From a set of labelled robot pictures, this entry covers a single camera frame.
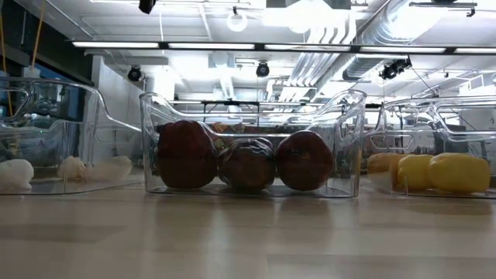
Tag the yellow lemon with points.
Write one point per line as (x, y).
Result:
(459, 172)
(414, 170)

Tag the clear plastic bin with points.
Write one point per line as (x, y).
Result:
(348, 116)
(58, 186)
(426, 116)

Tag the long ceiling light bar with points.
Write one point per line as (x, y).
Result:
(211, 45)

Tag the dark red apple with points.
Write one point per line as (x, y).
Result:
(247, 162)
(304, 159)
(186, 155)

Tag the orange-yellow lemon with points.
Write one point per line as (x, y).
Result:
(381, 162)

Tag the black ceiling camera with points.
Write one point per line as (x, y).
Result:
(262, 69)
(134, 73)
(395, 67)

